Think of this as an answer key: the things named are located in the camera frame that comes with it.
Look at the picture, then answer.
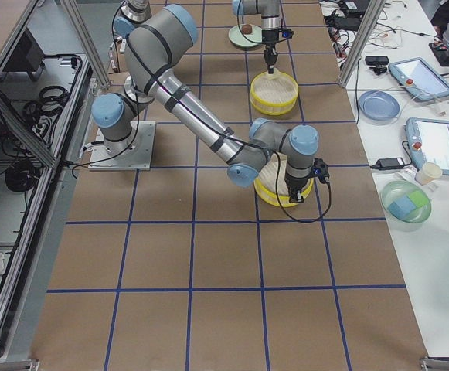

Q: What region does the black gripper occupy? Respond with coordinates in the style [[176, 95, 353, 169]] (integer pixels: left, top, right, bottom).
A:
[[285, 175, 309, 203], [263, 39, 279, 75]]

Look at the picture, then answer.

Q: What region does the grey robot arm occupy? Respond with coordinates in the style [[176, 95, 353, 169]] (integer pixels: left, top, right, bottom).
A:
[[91, 1, 328, 203], [232, 0, 282, 75]]

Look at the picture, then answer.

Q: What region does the yellow bamboo steamer basket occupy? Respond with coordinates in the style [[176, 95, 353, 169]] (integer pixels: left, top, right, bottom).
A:
[[250, 69, 299, 116]]

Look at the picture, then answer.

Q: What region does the light green plate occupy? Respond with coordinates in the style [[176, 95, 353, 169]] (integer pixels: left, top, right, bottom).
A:
[[228, 25, 262, 49]]

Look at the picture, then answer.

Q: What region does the black power adapter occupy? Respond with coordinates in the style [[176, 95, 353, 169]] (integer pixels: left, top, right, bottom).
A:
[[370, 157, 411, 171]]

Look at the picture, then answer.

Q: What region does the black webcam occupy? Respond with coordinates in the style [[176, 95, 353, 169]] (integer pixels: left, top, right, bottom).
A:
[[365, 56, 389, 76]]

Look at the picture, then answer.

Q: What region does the green bowl with sponges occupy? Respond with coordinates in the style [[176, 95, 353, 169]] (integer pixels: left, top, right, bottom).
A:
[[379, 180, 432, 232]]

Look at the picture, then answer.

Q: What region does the blue plate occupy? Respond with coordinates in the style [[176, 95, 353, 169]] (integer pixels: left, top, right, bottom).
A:
[[359, 90, 400, 124]]

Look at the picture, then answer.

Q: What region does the cream paper cup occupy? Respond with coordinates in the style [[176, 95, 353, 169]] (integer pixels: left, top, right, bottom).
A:
[[414, 162, 443, 186]]

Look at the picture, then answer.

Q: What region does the upper blue teach pendant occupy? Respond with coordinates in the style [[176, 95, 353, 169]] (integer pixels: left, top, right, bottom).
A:
[[388, 57, 449, 101]]

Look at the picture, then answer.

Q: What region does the blue teach pendant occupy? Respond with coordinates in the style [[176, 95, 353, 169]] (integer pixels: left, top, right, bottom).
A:
[[405, 117, 449, 175], [388, 57, 449, 101]]

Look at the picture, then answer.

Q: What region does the lower blue teach pendant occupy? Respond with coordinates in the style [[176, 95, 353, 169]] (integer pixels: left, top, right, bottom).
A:
[[405, 117, 449, 175]]

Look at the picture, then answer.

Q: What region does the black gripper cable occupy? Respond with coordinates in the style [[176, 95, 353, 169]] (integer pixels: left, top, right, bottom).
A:
[[272, 150, 333, 224]]

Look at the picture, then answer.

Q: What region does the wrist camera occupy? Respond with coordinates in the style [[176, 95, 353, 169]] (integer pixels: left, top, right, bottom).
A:
[[312, 158, 330, 184], [278, 27, 294, 42]]

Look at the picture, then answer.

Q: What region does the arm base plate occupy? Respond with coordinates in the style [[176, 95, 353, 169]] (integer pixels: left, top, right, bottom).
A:
[[88, 121, 156, 171]]

